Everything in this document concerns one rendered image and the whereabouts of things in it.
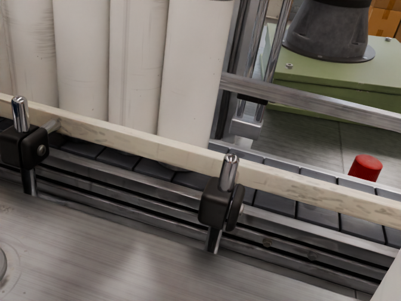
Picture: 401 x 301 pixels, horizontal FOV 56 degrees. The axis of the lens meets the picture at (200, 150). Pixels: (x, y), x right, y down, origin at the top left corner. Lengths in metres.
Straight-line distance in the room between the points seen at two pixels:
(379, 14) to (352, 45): 3.01
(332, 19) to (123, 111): 0.47
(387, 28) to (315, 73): 3.17
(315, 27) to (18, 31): 0.51
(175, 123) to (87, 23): 0.11
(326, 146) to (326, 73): 0.14
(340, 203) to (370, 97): 0.36
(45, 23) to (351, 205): 0.31
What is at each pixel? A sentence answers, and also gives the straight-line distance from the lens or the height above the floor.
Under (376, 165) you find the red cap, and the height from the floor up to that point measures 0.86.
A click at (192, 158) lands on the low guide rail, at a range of 0.33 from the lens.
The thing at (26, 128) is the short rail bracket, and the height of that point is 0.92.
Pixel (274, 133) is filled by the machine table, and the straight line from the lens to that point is 0.57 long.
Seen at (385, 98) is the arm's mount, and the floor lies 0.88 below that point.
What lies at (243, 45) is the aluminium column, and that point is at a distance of 0.45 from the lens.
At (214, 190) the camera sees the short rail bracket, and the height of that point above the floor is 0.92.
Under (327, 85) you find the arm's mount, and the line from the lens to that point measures 0.64.
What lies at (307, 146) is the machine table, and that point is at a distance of 0.56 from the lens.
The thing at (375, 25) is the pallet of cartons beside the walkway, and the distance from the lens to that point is 3.77.
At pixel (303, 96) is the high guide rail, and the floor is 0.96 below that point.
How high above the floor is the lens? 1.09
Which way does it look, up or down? 32 degrees down
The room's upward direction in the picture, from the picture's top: 10 degrees clockwise
